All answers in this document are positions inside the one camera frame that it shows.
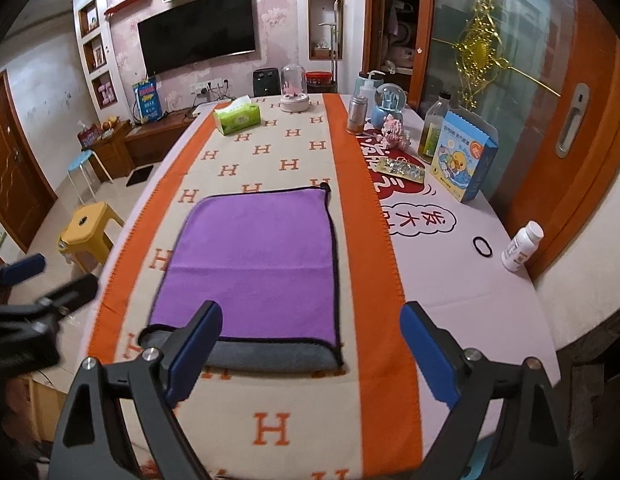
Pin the wooden tv cabinet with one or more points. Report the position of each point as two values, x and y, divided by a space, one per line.
130 147

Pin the glass dome ornament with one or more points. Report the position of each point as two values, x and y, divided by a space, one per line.
294 97

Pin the blister pill pack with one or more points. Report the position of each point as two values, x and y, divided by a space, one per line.
400 168

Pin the orange H-pattern blanket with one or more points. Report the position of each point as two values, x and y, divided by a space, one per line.
361 421

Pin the blue poster sign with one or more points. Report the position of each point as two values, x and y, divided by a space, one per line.
147 100

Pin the brown wooden door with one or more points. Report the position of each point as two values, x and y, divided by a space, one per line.
26 197

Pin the gold knot decoration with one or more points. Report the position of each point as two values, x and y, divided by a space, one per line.
478 55

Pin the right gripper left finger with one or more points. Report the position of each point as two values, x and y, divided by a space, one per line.
91 439

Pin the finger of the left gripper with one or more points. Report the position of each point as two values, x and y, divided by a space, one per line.
22 270
70 297

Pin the blue round stool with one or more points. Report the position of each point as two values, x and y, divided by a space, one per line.
81 164

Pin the blue snow globe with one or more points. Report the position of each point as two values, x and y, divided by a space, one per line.
389 99

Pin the green tissue box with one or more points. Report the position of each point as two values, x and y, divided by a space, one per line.
236 117

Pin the yellow plastic stool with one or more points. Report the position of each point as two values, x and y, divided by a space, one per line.
85 235

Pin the metal cylinder jar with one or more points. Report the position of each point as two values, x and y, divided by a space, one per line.
357 107

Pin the white pill bottle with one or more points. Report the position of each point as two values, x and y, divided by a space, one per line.
521 247

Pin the black speaker box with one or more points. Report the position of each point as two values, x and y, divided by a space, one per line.
266 82

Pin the red basin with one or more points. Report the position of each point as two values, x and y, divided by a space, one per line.
319 78

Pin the purple and grey towel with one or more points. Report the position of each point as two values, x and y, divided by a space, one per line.
270 261

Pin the red wall shelf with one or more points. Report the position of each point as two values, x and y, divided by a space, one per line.
120 5

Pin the glass oil bottle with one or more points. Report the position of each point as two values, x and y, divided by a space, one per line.
433 121

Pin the orange sliding glass door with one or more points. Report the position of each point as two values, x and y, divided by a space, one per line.
557 157

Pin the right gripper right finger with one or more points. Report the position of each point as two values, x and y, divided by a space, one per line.
529 441

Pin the black floor mat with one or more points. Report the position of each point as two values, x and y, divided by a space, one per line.
139 175

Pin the black wall television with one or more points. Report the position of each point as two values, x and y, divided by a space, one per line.
197 31

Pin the white pump bottle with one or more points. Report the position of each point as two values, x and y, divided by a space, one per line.
377 79

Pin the pink plush toy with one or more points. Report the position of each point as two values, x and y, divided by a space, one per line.
393 136

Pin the blue duck carton box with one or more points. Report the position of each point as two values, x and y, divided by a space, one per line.
464 153

